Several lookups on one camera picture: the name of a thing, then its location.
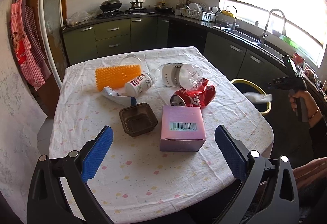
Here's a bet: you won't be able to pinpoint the white tissue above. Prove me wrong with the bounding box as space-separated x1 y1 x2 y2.
244 92 273 104

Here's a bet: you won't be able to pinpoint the crushed red soda can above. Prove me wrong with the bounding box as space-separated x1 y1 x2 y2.
170 78 216 109

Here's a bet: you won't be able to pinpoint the clear plastic bottle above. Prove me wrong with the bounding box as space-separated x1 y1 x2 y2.
154 64 203 90

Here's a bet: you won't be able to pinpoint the brown plastic tray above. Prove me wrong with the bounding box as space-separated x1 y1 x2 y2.
119 103 158 137

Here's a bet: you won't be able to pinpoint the pink cardboard box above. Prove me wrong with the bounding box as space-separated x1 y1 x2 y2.
160 105 206 152

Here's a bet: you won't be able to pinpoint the white tube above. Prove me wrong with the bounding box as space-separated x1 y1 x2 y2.
101 86 137 107

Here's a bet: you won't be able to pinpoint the white supplement bottle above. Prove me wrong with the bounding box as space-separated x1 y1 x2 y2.
124 72 156 98

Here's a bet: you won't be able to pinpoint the orange spiky rubber mat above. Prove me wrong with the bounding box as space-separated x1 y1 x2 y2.
95 65 142 91

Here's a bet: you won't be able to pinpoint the clear plastic cup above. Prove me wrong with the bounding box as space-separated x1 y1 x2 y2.
119 54 143 67

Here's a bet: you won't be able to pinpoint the dark sleeved right forearm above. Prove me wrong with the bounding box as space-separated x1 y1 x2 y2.
309 117 327 159

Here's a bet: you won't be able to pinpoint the yellow-rimmed trash bin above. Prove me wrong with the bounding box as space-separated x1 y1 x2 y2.
231 78 273 116

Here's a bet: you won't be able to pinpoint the green kitchen cabinets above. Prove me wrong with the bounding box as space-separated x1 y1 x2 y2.
63 16 170 65

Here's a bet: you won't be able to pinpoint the person's right hand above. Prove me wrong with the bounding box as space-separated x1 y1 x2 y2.
289 90 322 128

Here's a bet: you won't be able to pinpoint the large chrome faucet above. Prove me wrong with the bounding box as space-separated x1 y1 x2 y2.
259 8 287 45

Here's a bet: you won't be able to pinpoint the small chrome faucet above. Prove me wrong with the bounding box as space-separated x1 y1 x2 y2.
225 5 237 30

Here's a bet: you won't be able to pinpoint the white dish rack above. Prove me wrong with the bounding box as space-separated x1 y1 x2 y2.
178 3 222 22

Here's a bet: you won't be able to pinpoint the red patterned apron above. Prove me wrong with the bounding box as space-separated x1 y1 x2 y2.
11 0 45 91

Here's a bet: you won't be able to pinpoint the white floral tablecloth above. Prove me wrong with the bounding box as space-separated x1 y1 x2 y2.
49 47 274 223

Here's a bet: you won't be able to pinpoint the checkered hanging apron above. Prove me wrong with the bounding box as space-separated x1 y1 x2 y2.
22 0 51 81

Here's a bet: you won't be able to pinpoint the gas stove top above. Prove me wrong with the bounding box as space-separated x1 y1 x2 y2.
96 8 154 19

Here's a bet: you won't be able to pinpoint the black kettle on stove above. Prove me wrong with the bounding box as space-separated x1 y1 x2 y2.
130 0 143 9

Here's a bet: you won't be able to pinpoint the plastic bag on counter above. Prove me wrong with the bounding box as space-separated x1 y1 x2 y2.
66 11 97 26

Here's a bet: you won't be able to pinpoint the black wok with lid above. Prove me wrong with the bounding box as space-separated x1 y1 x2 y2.
99 0 122 12

